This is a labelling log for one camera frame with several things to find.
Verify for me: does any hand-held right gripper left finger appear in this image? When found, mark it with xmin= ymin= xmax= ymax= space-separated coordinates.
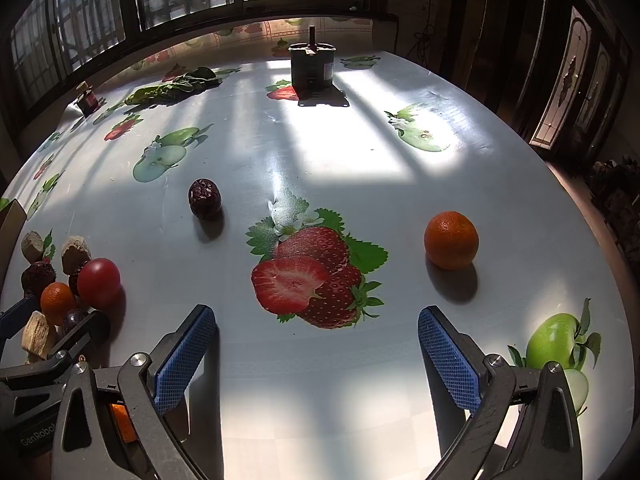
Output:
xmin=51 ymin=304 xmax=217 ymax=480

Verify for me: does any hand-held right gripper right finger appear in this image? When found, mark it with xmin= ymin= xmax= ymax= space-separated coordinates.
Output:
xmin=417 ymin=305 xmax=583 ymax=480

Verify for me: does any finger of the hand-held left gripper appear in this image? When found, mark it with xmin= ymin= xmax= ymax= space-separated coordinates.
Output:
xmin=0 ymin=310 xmax=112 ymax=392
xmin=0 ymin=294 xmax=41 ymax=347

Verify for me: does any beige dried root chunk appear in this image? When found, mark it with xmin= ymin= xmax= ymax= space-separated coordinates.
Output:
xmin=21 ymin=310 xmax=58 ymax=362
xmin=61 ymin=235 xmax=92 ymax=276

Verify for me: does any dark purple round fruit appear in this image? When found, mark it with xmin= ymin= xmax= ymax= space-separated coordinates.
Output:
xmin=61 ymin=308 xmax=91 ymax=333

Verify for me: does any small orange mandarin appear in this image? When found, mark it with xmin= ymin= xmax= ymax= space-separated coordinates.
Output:
xmin=40 ymin=282 xmax=77 ymax=327

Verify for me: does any red tomato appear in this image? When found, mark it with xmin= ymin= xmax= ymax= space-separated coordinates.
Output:
xmin=76 ymin=257 xmax=122 ymax=309

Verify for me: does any small brown nut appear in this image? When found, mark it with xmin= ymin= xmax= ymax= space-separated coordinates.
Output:
xmin=21 ymin=231 xmax=46 ymax=263

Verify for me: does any brown cardboard box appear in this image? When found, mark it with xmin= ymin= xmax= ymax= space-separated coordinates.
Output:
xmin=0 ymin=199 xmax=28 ymax=281

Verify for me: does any large orange mandarin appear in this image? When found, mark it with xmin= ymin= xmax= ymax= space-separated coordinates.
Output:
xmin=424 ymin=211 xmax=480 ymax=271

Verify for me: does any fruit print tablecloth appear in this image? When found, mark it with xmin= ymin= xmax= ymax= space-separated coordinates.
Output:
xmin=0 ymin=17 xmax=626 ymax=480

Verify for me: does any small dark red jar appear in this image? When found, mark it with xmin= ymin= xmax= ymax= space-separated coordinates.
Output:
xmin=75 ymin=81 xmax=101 ymax=117

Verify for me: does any green leafy vegetable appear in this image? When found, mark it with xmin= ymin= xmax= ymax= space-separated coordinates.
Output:
xmin=124 ymin=66 xmax=221 ymax=107

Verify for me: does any glass panel door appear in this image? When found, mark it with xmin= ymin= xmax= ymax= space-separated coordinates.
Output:
xmin=520 ymin=0 xmax=636 ymax=161

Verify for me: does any black electric motor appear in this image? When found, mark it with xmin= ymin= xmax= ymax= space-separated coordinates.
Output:
xmin=287 ymin=25 xmax=351 ymax=108

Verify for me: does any barred window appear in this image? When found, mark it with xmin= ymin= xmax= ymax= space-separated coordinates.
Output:
xmin=0 ymin=0 xmax=388 ymax=128

